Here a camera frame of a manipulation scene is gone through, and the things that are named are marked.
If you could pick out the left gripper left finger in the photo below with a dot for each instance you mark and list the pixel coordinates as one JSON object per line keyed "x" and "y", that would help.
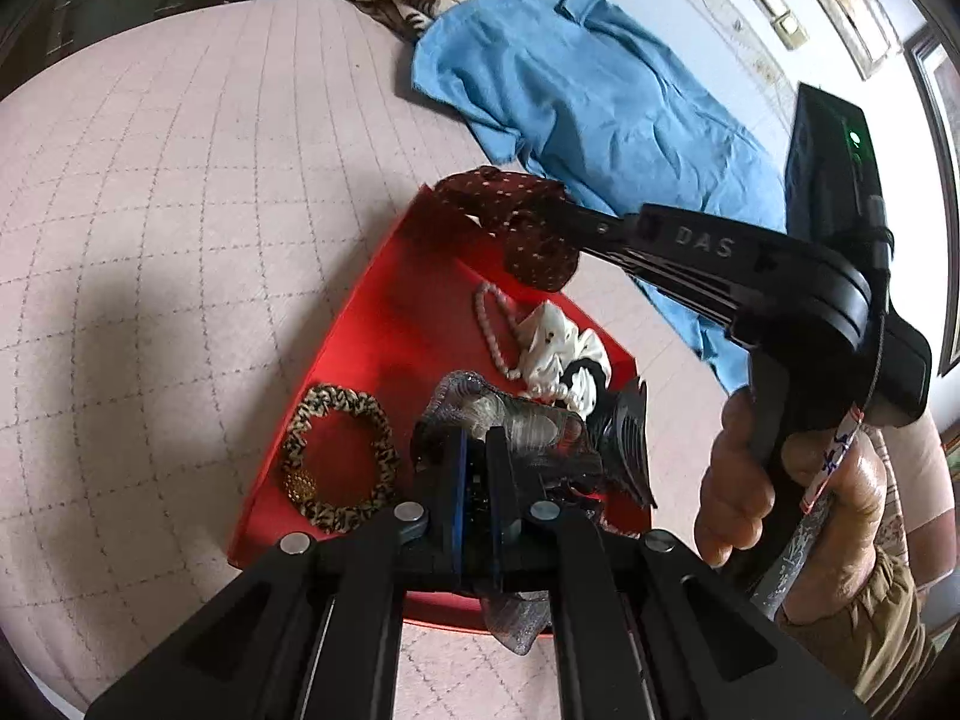
{"x": 419, "y": 542}

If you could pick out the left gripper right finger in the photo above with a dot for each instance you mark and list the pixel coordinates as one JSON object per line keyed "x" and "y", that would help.
{"x": 541, "y": 535}

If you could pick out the grey sheer scrunchie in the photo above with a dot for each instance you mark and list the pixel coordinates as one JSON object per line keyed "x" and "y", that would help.
{"x": 484, "y": 457}

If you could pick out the white cherry print scrunchie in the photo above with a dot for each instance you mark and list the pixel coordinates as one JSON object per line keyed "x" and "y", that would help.
{"x": 559, "y": 362}

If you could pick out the red tray box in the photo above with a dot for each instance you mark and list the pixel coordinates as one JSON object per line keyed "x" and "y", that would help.
{"x": 407, "y": 323}

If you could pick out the dark red polka-dot scrunchie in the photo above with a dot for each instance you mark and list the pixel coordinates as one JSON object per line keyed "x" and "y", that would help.
{"x": 512, "y": 207}

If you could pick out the right forearm tan sleeve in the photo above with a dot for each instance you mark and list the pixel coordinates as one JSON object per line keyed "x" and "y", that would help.
{"x": 877, "y": 645}

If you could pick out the person's right hand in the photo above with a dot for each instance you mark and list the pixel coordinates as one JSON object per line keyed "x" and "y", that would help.
{"x": 746, "y": 524}

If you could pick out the blue shirt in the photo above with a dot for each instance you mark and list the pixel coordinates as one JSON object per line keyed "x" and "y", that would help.
{"x": 579, "y": 92}

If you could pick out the framed wall picture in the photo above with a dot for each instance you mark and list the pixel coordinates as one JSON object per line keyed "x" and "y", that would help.
{"x": 865, "y": 30}

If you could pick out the beige wall switch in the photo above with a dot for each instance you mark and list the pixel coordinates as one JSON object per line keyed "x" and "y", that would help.
{"x": 783, "y": 22}

